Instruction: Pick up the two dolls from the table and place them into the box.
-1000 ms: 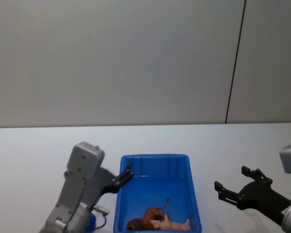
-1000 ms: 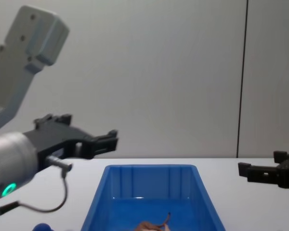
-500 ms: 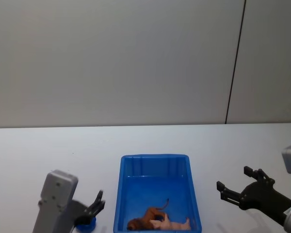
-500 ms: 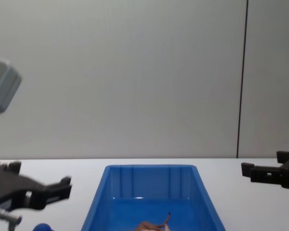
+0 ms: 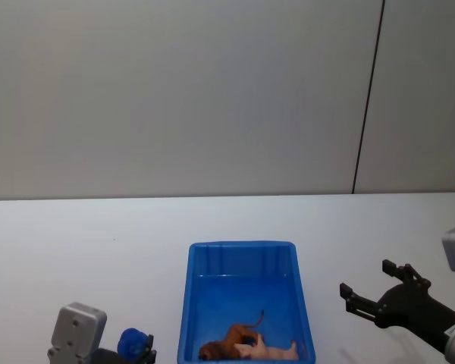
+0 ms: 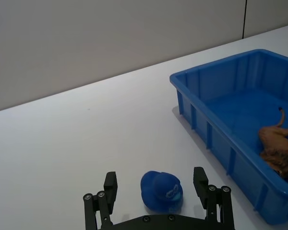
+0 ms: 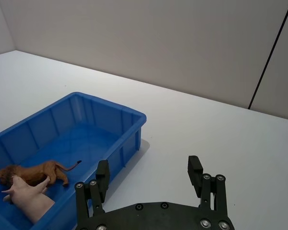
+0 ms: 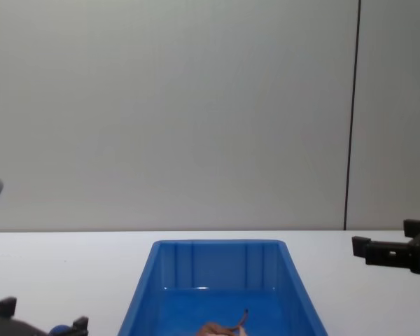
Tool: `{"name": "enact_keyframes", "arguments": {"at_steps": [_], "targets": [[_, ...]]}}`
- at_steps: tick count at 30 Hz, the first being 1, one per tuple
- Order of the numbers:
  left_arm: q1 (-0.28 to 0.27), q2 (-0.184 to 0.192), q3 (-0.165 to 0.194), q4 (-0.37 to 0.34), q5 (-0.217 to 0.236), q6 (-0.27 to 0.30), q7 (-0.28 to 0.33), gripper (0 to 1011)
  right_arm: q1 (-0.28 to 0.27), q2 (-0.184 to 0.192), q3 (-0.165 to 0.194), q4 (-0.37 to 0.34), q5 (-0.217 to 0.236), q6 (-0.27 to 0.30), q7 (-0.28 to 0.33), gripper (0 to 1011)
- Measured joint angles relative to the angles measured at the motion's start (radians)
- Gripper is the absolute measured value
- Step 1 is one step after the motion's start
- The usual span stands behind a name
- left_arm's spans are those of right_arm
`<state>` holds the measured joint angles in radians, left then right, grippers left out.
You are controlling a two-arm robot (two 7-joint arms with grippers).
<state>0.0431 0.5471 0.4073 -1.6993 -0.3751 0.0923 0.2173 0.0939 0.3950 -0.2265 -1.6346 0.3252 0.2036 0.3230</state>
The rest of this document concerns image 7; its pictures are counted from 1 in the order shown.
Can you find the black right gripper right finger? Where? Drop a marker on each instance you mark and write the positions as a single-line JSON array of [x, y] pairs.
[[207, 189]]

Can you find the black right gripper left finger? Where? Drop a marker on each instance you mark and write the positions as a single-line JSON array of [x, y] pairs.
[[96, 191]]

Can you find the large blue plastic bin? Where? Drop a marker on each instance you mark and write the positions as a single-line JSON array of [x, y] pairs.
[[86, 141]]

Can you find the brown toy lion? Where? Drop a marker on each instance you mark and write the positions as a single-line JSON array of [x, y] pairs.
[[36, 173]]

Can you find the pink toy pig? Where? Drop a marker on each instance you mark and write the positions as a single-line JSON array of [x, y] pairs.
[[31, 198]]

